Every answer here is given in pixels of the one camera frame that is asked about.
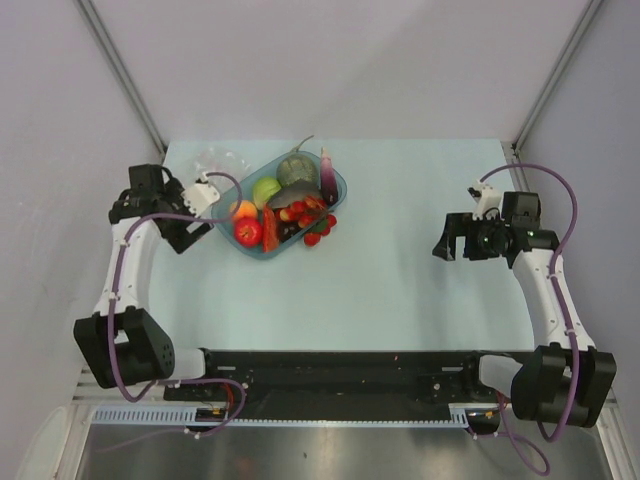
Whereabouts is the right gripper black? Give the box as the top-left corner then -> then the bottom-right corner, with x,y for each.
433,213 -> 509,261

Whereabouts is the clear zip top bag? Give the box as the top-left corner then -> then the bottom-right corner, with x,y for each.
190,146 -> 252,182

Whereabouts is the red cherry tomato bunch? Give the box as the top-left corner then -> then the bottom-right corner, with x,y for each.
274,196 -> 337,248

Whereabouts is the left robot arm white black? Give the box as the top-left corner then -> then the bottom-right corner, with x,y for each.
73,164 -> 221,400

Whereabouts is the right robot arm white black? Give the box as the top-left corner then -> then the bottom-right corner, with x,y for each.
432,183 -> 617,428

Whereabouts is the red apple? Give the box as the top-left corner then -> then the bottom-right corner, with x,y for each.
234,217 -> 263,248

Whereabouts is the orange peach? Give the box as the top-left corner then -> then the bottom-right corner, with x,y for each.
229,200 -> 259,222

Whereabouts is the green cabbage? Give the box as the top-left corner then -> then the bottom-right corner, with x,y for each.
252,176 -> 281,210

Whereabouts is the grey fish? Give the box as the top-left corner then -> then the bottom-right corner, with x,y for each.
267,180 -> 322,209

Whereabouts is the green striped melon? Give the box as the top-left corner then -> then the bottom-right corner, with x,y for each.
276,135 -> 319,187

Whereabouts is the purple eggplant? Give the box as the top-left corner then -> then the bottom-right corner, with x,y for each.
320,147 -> 339,206

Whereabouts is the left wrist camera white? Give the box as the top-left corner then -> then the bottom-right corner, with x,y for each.
181,172 -> 221,218

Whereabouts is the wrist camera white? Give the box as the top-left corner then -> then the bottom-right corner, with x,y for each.
468,180 -> 502,220
181,172 -> 221,218

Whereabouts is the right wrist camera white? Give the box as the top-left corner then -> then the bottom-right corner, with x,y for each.
468,180 -> 502,220

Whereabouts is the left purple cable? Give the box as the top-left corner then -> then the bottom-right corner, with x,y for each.
94,171 -> 250,454

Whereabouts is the right aluminium frame post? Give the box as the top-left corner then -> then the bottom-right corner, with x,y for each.
509,0 -> 606,151

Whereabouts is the aluminium frame post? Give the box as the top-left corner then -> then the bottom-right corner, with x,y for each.
509,0 -> 606,151
73,0 -> 168,160

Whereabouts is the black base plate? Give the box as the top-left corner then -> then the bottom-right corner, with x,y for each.
163,348 -> 534,422

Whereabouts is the aluminium rail front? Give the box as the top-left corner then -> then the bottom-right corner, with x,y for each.
72,364 -> 617,406

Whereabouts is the light blue cable duct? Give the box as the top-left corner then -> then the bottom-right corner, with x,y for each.
91,403 -> 499,429

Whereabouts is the left aluminium frame post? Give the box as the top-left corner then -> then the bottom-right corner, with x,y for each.
73,0 -> 168,160

